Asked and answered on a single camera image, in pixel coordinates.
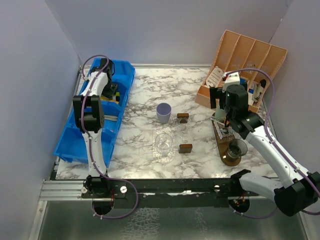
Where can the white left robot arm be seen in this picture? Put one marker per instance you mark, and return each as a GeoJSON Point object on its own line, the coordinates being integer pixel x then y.
{"type": "Point", "coordinates": [90, 119]}

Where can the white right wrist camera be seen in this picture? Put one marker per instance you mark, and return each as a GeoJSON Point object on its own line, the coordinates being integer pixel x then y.
{"type": "Point", "coordinates": [230, 79]}

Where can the lilac plastic cup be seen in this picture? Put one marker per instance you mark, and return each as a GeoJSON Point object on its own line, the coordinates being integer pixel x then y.
{"type": "Point", "coordinates": [163, 112]}

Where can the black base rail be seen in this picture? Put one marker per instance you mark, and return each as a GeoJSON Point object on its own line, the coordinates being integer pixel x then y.
{"type": "Point", "coordinates": [162, 193]}

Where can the white oval soap packet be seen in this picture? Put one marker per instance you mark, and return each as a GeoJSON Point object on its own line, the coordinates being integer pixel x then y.
{"type": "Point", "coordinates": [214, 77]}

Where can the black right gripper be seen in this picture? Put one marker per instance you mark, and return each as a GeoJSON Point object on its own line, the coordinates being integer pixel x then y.
{"type": "Point", "coordinates": [216, 93]}

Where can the clear square toothbrush holder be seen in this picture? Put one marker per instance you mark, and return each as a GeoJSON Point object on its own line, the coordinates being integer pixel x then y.
{"type": "Point", "coordinates": [224, 135]}

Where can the brown oval wooden tray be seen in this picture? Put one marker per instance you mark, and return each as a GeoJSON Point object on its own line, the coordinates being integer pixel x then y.
{"type": "Point", "coordinates": [223, 145]}

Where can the clear plastic cup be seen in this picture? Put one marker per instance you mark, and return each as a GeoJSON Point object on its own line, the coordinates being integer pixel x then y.
{"type": "Point", "coordinates": [163, 148]}

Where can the dark blue plastic cup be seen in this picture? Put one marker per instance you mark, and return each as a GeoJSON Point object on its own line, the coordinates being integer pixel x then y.
{"type": "Point", "coordinates": [236, 149]}

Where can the peach compartment organizer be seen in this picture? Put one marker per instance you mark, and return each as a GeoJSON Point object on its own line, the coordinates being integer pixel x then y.
{"type": "Point", "coordinates": [236, 51]}

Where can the brown lid clear box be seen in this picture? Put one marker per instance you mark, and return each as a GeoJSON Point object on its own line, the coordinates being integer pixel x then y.
{"type": "Point", "coordinates": [185, 148]}
{"type": "Point", "coordinates": [183, 118]}

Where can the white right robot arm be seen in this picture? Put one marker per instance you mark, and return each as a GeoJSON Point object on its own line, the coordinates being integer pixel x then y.
{"type": "Point", "coordinates": [296, 188]}

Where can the green plastic cup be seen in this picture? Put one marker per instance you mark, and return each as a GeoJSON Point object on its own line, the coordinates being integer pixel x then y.
{"type": "Point", "coordinates": [220, 114]}

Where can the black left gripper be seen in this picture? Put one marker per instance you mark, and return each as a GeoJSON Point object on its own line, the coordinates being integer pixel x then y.
{"type": "Point", "coordinates": [111, 91]}

